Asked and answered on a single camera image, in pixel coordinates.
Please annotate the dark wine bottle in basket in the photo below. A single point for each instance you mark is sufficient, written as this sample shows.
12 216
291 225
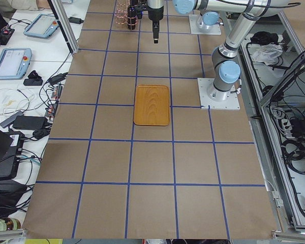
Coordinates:
132 14

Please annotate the black laptop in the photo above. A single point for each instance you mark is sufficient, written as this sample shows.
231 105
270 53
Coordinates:
11 145

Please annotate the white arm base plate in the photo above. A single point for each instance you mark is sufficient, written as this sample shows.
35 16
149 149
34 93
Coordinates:
215 30
211 98

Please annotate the blue teach pendant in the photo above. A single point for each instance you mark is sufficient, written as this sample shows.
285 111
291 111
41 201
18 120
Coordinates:
41 27
14 63

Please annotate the copper wire bottle basket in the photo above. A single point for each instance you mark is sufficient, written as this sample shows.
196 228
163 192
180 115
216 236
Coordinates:
121 13

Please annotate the blue teach pendant far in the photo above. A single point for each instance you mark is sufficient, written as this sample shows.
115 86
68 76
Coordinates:
41 27

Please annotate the blue teach pendant near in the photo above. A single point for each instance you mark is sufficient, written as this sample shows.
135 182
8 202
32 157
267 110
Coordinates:
14 63

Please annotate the crumpled white cloth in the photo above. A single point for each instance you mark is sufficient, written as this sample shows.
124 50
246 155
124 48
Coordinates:
267 54

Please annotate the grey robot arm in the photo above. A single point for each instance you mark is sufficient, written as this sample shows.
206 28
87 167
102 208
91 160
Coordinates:
207 20
227 71

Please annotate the black power adapter brick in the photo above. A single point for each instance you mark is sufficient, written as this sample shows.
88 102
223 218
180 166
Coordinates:
29 122

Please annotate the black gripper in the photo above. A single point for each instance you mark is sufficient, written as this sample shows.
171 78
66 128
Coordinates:
155 14

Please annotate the wooden rectangular tray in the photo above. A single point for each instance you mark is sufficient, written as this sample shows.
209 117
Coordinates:
151 106

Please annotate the aluminium frame post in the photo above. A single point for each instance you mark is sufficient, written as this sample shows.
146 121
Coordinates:
63 21

